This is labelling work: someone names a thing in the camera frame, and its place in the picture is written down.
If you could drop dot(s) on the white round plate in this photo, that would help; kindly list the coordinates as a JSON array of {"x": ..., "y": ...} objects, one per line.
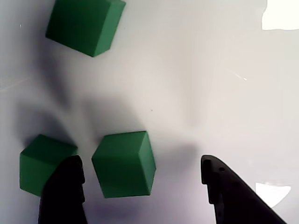
[{"x": 187, "y": 93}]

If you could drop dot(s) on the green cube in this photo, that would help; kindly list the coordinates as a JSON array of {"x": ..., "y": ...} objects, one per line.
[
  {"x": 123, "y": 165},
  {"x": 37, "y": 163},
  {"x": 81, "y": 25}
]

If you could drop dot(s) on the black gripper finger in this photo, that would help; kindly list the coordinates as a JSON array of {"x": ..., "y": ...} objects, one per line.
[
  {"x": 63, "y": 193},
  {"x": 233, "y": 198}
]

